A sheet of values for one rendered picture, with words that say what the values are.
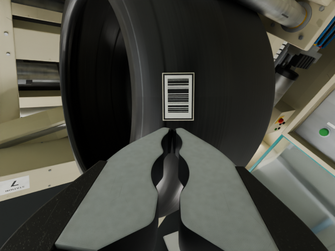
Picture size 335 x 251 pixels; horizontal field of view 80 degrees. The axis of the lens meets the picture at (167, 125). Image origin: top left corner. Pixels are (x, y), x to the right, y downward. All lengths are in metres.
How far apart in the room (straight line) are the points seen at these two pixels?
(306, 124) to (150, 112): 0.81
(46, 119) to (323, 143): 1.11
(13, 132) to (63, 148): 0.18
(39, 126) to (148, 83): 0.72
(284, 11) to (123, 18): 0.30
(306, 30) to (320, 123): 0.49
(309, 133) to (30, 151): 1.12
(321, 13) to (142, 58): 0.41
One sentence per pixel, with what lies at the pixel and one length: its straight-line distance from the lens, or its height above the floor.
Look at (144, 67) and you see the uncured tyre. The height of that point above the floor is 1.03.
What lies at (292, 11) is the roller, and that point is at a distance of 0.51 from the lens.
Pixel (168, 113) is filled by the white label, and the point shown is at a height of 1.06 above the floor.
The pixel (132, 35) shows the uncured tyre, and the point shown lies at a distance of 0.31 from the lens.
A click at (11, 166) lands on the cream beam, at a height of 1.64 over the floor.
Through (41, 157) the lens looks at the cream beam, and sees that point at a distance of 0.94.
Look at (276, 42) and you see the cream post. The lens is 0.71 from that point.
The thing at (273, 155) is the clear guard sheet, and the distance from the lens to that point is 1.05.
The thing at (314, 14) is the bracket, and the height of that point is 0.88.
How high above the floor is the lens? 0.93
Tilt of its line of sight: 34 degrees up
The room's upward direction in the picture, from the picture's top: 155 degrees counter-clockwise
